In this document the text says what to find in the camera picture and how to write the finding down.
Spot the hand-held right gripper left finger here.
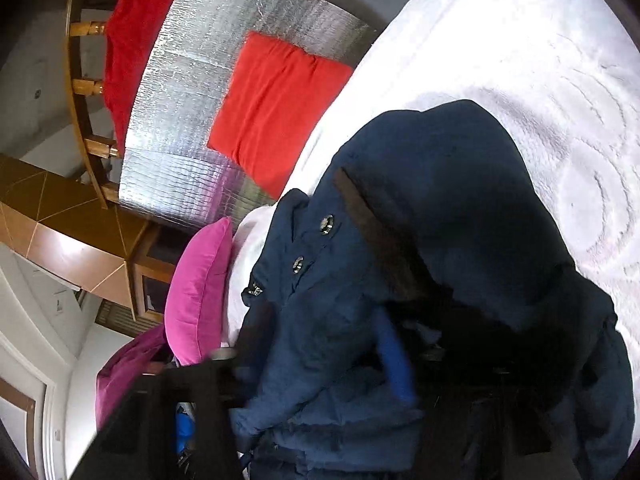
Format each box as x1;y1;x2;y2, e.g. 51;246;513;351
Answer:
70;349;242;480

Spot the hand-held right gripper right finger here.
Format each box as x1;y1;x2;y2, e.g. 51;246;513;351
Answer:
377;307;561;480

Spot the navy blue padded jacket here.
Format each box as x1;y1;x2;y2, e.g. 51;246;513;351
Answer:
227;99;636;480

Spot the magenta cloth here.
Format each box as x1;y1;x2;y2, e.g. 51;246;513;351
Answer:
95;327;173;428

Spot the pink pillow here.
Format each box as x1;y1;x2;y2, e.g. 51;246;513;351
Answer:
165;216;235;367

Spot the white door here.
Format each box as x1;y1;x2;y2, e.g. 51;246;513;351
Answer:
0;260;96;480

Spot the wooden cabinet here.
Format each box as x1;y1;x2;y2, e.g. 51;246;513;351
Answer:
0;154;176;326

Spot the red cushion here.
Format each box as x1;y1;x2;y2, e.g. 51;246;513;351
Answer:
206;31;355;200

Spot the white fluffy blanket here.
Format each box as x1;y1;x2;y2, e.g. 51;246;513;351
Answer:
220;0;640;361

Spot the silver foil mat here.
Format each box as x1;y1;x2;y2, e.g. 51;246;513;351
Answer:
118;0;381;233

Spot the red cloth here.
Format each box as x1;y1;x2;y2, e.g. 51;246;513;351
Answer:
103;0;188;156

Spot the wooden spindle bed rail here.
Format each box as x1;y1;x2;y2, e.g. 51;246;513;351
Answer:
65;0;131;211

